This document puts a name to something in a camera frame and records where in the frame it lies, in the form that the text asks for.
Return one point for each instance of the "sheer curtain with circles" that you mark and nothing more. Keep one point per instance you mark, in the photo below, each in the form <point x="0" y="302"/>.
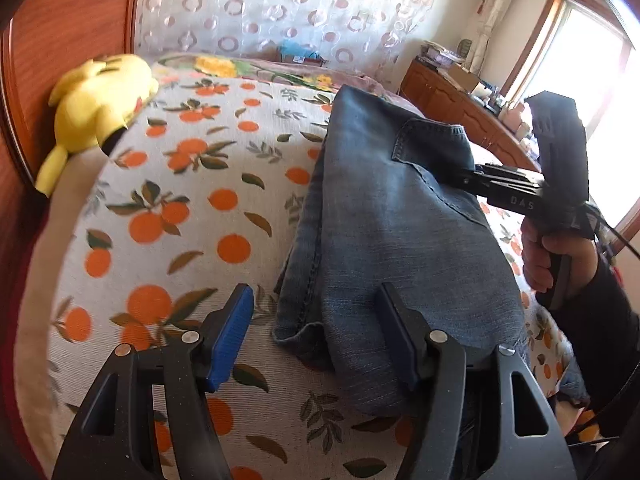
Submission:
<point x="280" y="0"/>

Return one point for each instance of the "blue bag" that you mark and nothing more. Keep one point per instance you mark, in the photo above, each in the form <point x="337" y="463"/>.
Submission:
<point x="300" y="52"/>

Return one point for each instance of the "person's right hand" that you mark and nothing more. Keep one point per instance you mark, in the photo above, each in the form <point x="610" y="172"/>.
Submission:
<point x="532" y="260"/>

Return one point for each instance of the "yellow plush toy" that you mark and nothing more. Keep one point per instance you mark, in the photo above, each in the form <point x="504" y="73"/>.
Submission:
<point x="95" y="105"/>

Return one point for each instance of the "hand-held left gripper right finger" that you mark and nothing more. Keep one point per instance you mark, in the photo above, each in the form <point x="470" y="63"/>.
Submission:
<point x="400" y="340"/>

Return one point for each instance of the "cardboard box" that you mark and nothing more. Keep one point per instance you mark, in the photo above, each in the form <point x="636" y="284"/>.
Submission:
<point x="465" y="77"/>

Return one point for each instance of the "wooden slatted headboard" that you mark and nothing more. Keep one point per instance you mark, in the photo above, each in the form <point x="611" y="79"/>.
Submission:
<point x="55" y="20"/>

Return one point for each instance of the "blue denim pants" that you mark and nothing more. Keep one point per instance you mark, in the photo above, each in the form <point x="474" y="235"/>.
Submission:
<point x="400" y="220"/>

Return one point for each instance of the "orange fruit print bed sheet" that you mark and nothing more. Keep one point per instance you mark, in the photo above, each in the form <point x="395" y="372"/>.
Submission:
<point x="190" y="210"/>

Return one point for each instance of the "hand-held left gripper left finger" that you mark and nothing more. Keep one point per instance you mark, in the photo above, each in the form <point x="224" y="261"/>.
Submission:
<point x="232" y="335"/>

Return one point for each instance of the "floral blanket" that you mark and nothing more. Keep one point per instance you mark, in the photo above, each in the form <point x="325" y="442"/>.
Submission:
<point x="280" y="72"/>

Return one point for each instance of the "beige mattress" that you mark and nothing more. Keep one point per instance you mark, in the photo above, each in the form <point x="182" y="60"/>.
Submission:
<point x="45" y="285"/>

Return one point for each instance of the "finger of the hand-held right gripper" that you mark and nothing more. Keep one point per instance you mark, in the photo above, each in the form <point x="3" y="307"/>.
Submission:
<point x="500" y="187"/>

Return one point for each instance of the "wooden cabinet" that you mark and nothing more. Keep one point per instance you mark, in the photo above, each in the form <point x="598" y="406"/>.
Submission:
<point x="450" y="105"/>

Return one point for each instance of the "stack of papers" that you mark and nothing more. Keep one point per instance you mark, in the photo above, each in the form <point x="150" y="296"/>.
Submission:
<point x="440" y="52"/>

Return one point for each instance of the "white window curtain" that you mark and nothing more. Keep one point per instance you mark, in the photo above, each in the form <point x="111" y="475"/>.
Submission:
<point x="492" y="15"/>

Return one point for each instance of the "person's right forearm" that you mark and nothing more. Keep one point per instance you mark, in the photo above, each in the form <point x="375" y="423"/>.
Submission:
<point x="600" y="330"/>

